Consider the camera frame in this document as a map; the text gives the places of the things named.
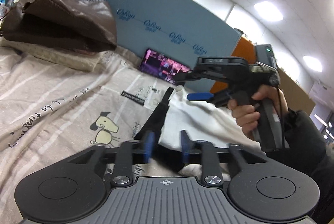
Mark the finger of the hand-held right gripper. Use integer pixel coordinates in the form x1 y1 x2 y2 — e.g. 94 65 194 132
187 91 234 108
173 69 218 84

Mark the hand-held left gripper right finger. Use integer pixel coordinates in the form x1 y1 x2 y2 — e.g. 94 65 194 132
181 130 267 186

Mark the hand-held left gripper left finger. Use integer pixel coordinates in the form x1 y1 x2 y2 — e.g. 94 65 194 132
68 131 157 186

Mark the white garment with black trim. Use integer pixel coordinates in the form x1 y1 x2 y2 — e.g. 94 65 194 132
134 84 263 175

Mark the person's right forearm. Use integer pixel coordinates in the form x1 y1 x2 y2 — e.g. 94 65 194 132
266 109 330 204

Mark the person's right hand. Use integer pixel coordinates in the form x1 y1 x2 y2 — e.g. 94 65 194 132
232 84 289 141

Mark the orange panel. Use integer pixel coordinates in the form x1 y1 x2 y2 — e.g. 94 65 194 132
210 36 257 95

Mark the black smartphone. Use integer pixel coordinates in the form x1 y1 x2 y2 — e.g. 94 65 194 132
138 48 192 84

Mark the ceiling light panel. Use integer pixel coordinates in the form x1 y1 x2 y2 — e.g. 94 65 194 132
303 56 323 72
254 1 284 21

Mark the blue foam board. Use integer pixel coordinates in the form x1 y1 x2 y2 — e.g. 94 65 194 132
104 0 242 95

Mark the printed cartoon bed sheet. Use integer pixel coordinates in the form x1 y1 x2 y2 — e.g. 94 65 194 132
0 39 264 224

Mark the pink cloth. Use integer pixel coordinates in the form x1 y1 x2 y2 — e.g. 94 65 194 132
72 47 98 55

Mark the brown leather garment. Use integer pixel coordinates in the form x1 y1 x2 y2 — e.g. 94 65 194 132
1 0 118 52

